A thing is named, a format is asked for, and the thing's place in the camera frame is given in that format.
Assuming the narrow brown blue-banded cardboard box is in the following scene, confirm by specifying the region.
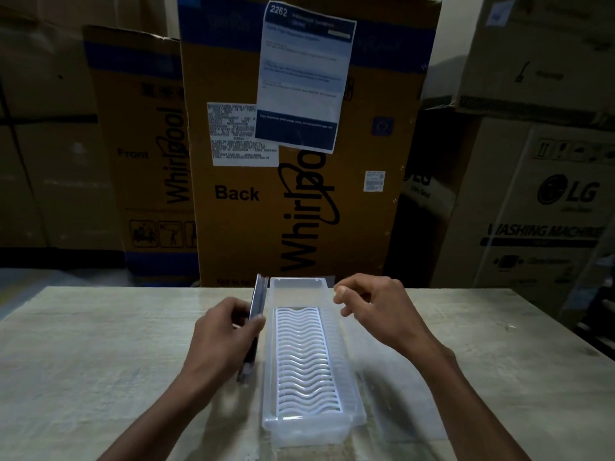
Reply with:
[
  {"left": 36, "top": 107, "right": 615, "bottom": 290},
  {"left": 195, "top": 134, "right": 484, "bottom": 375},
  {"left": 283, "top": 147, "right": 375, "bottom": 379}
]
[{"left": 82, "top": 25, "right": 201, "bottom": 287}]

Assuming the brown washing machine cardboard box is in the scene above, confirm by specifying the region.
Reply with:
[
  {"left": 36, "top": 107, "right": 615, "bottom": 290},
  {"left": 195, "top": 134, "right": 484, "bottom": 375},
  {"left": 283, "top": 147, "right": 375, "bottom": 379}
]
[{"left": 430, "top": 117, "right": 615, "bottom": 329}]

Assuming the person's left forearm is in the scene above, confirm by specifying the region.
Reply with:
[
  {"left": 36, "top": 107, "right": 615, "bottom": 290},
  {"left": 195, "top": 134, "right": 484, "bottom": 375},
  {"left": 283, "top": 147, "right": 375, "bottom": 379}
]
[{"left": 96, "top": 369, "right": 209, "bottom": 461}]

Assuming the dark transparent container lid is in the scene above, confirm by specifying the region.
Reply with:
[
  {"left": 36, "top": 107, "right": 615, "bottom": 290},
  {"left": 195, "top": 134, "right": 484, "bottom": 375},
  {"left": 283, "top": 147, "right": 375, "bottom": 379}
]
[{"left": 237, "top": 273, "right": 270, "bottom": 384}]

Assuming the brown cardboard box with flap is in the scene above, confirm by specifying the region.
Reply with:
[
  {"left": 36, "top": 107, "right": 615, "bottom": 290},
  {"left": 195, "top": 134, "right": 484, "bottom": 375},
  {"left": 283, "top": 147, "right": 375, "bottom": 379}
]
[{"left": 423, "top": 0, "right": 615, "bottom": 131}]

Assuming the plain brown cardboard box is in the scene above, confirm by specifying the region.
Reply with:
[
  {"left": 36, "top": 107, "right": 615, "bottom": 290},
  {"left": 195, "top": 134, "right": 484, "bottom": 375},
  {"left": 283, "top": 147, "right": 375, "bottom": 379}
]
[{"left": 0, "top": 0, "right": 127, "bottom": 257}]

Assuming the large brown blue-banded cardboard box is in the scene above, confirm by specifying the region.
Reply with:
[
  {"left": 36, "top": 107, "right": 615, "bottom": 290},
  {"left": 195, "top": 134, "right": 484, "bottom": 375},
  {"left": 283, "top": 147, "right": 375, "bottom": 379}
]
[{"left": 177, "top": 0, "right": 442, "bottom": 288}]

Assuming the white wavy drain tray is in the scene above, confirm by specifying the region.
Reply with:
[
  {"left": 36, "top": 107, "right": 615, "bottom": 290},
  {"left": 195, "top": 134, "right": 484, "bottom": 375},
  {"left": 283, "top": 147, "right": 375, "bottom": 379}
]
[{"left": 273, "top": 306, "right": 345, "bottom": 419}]

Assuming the person's right hand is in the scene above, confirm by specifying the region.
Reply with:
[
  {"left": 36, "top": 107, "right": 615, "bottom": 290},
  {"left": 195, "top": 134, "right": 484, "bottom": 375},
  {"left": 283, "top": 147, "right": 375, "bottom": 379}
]
[{"left": 333, "top": 273, "right": 435, "bottom": 353}]

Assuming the person's right forearm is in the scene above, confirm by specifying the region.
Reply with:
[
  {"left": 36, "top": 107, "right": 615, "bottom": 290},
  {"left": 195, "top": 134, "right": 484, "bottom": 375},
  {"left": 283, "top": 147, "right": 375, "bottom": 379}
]
[{"left": 404, "top": 340, "right": 531, "bottom": 461}]

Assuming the clear plastic storage container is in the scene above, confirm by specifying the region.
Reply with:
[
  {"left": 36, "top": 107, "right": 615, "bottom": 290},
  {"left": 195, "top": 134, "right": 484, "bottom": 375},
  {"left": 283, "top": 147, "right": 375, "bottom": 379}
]
[{"left": 261, "top": 277, "right": 367, "bottom": 448}]

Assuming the person's left hand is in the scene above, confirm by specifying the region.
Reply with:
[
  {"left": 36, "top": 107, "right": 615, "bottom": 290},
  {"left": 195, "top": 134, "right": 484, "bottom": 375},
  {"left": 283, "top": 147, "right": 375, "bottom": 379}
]
[{"left": 185, "top": 296, "right": 267, "bottom": 387}]

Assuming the white text label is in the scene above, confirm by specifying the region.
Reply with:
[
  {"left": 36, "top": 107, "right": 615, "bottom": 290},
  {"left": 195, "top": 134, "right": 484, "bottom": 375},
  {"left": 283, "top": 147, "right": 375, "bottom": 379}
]
[{"left": 207, "top": 101, "right": 281, "bottom": 166}]

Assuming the blue and white printed sheet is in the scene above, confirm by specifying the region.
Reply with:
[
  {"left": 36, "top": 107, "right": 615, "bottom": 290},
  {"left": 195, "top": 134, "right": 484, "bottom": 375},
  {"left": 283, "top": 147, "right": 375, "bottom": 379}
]
[{"left": 255, "top": 0, "right": 357, "bottom": 154}]

